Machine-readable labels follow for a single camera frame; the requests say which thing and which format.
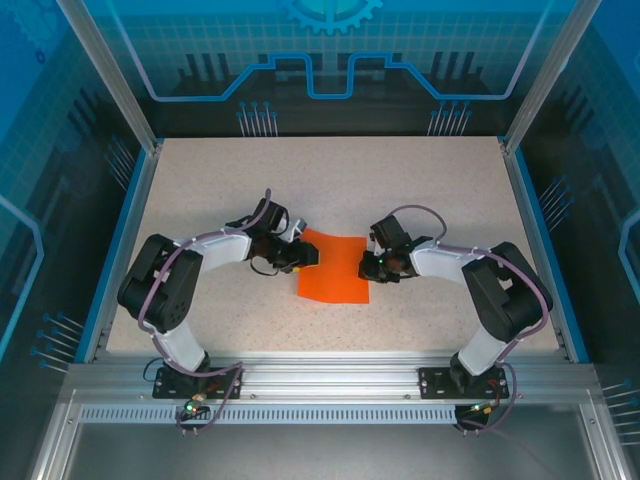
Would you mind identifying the small connector board green light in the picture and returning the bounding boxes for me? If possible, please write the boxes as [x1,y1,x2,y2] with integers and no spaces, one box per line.
[180,393,210,417]
[462,399,501,419]

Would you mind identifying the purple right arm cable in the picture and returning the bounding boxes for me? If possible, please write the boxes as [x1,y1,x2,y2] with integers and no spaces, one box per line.
[392,204,551,436]

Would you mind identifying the blue printed back panel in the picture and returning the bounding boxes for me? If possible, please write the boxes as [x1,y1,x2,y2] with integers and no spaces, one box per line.
[64,0,576,139]

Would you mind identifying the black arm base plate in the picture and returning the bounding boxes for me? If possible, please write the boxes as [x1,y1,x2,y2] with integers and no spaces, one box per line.
[152,366,245,400]
[418,366,511,400]

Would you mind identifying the aluminium side rail blue trim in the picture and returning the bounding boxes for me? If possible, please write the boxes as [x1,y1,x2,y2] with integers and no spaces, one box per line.
[502,139,591,364]
[74,141,165,364]

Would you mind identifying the orange paper sheet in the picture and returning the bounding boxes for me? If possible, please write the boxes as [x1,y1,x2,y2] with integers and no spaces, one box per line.
[297,227,371,305]

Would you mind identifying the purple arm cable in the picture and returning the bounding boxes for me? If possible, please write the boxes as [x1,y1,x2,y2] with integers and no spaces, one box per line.
[137,187,274,437]
[392,204,551,436]

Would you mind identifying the aluminium frame post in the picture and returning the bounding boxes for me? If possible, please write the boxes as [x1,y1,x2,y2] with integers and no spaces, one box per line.
[55,0,165,154]
[502,0,604,154]

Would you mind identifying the aluminium front rail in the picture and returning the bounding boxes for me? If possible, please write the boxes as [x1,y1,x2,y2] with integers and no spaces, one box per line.
[64,351,601,401]

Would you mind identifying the grey metal front shelf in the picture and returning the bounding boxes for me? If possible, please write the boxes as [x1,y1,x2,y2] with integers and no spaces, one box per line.
[29,389,621,480]

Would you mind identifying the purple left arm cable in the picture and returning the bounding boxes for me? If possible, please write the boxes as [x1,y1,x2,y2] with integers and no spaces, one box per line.
[137,187,274,437]

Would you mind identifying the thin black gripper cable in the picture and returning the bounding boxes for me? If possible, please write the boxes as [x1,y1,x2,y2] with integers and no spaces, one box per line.
[249,257,281,277]

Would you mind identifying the blue printed side panel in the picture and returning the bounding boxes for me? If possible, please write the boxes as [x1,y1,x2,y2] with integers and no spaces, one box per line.
[0,0,151,480]
[514,0,640,480]

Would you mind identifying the slotted aluminium cable duct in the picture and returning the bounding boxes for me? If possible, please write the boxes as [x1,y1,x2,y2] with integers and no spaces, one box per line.
[77,405,474,426]

